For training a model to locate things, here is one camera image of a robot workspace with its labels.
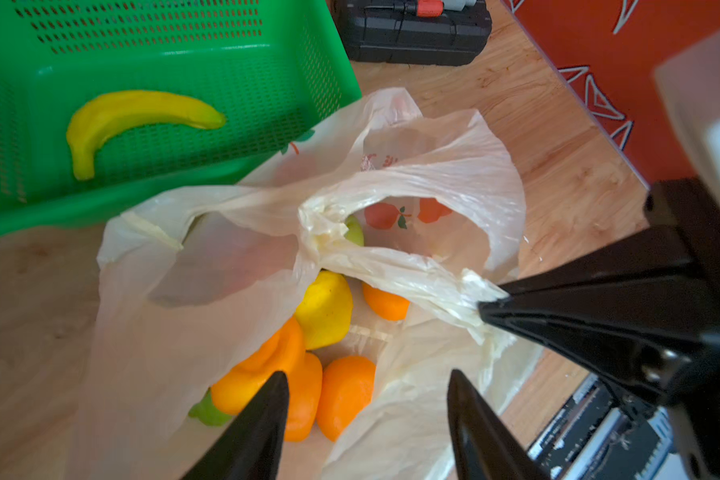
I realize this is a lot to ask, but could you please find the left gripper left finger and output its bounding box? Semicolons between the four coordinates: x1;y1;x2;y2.
184;371;289;480

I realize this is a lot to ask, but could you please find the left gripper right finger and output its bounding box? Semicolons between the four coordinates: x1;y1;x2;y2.
447;369;549;480

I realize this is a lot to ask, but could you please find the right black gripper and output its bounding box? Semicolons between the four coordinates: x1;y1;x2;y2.
479;179;720;479

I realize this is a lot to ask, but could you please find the yellow toy lemon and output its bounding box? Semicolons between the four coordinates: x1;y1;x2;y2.
294;270;354;350

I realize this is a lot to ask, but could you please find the orange toy fruit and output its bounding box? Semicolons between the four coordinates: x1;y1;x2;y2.
362;283;410;322

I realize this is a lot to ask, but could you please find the translucent printed plastic bag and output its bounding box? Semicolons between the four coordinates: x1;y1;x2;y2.
65;88;541;479

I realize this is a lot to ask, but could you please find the orange toy bell pepper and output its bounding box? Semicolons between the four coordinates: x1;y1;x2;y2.
209;316;324;444

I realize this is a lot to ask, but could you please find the orange toy tangerine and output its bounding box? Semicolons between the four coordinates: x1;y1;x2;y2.
316;356;376;442

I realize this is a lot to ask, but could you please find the yellow toy banana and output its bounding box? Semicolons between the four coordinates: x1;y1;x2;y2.
66;90;226;181

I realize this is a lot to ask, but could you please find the black tool case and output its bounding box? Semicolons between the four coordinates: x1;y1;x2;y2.
331;1;493;66

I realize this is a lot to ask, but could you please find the green plastic basket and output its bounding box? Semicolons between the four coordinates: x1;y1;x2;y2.
0;0;361;235

